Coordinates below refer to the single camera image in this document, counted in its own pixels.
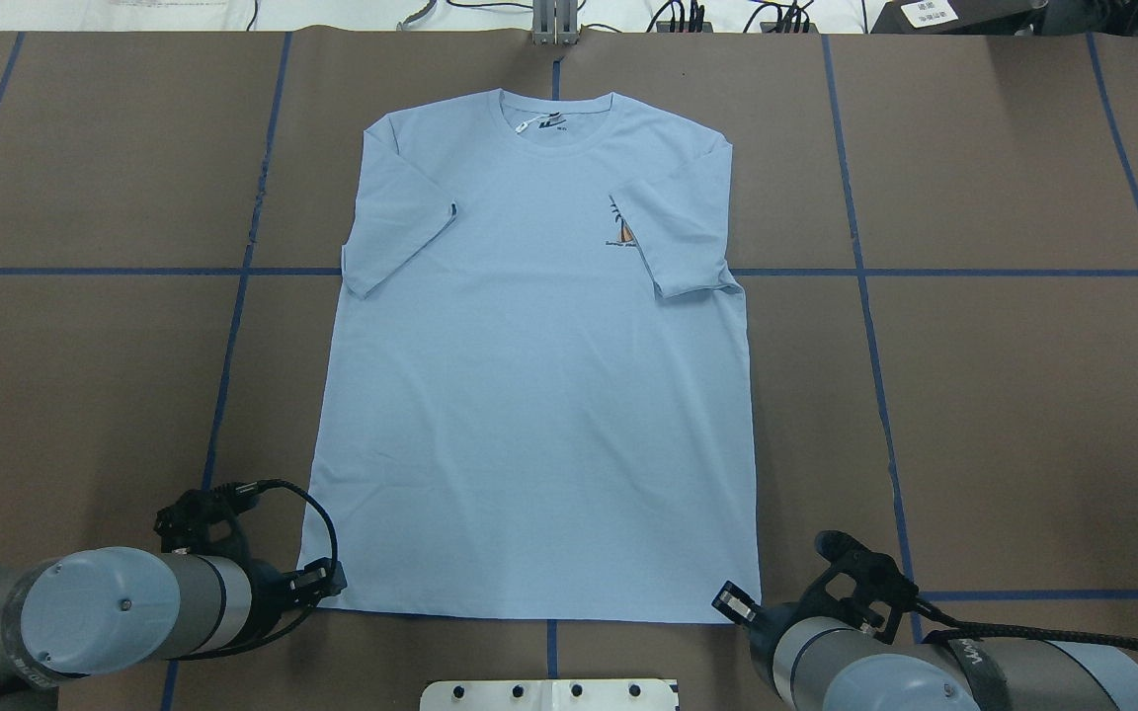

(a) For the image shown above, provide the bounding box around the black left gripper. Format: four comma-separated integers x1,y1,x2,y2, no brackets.
154,483,348,633

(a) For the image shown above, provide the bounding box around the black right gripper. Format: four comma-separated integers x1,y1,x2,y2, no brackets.
710,530,920,643

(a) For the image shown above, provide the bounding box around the light blue t-shirt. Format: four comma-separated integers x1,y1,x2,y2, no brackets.
308,89,760,625

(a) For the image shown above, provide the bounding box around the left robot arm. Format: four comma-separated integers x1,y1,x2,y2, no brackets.
0,480,348,710

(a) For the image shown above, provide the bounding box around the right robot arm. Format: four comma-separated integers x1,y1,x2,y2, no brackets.
712,530,1138,710

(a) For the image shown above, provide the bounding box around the black box with label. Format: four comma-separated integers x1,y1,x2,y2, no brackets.
868,1,1049,36

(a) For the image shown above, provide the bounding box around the black braided left cable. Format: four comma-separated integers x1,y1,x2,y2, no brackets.
223,479,341,663

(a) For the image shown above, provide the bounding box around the black braided cable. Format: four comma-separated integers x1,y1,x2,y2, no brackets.
223,479,341,663
910,592,1138,665

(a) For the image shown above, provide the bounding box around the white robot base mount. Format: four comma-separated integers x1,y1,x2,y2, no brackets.
419,678,681,710

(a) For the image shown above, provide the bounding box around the black braided right cable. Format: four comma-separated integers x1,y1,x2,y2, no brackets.
910,592,1138,665

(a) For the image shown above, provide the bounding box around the grey aluminium frame post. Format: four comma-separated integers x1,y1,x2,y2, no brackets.
529,0,582,46

